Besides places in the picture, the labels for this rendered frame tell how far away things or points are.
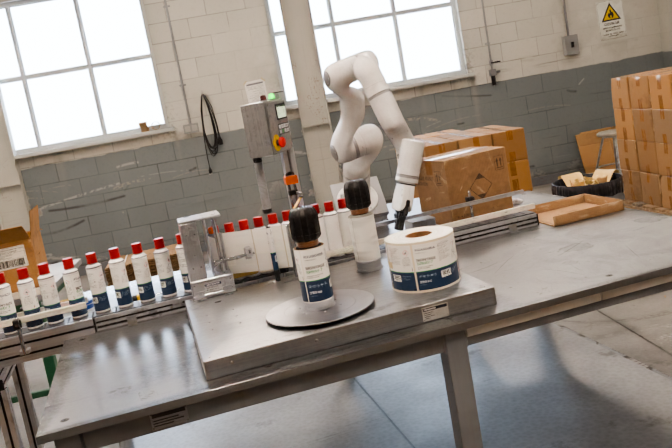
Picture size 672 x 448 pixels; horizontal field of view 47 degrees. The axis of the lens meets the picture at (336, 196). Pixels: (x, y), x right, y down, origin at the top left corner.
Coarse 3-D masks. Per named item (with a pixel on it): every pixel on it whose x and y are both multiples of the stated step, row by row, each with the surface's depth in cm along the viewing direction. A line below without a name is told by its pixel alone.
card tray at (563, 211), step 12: (540, 204) 311; (552, 204) 312; (564, 204) 314; (576, 204) 314; (588, 204) 310; (600, 204) 305; (612, 204) 290; (540, 216) 304; (552, 216) 300; (564, 216) 285; (576, 216) 286; (588, 216) 288
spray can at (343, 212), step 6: (342, 198) 275; (342, 204) 274; (342, 210) 274; (348, 210) 274; (342, 216) 274; (342, 222) 274; (348, 222) 274; (342, 228) 275; (348, 228) 275; (342, 234) 276; (348, 234) 275; (342, 240) 277; (348, 240) 275; (348, 252) 276
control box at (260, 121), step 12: (252, 108) 266; (264, 108) 264; (252, 120) 267; (264, 120) 265; (276, 120) 271; (252, 132) 268; (264, 132) 266; (276, 132) 269; (288, 132) 279; (252, 144) 269; (264, 144) 267; (276, 144) 268; (288, 144) 278; (252, 156) 269; (264, 156) 268
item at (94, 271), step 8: (88, 256) 253; (88, 264) 254; (96, 264) 254; (88, 272) 253; (96, 272) 254; (88, 280) 255; (96, 280) 254; (104, 280) 256; (96, 288) 254; (104, 288) 256; (96, 296) 254; (104, 296) 255; (96, 304) 255; (104, 304) 255; (96, 312) 256; (104, 312) 255
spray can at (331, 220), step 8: (328, 208) 273; (328, 216) 272; (336, 216) 273; (328, 224) 273; (336, 224) 273; (328, 232) 274; (336, 232) 273; (328, 240) 275; (336, 240) 274; (336, 248) 274; (336, 256) 274
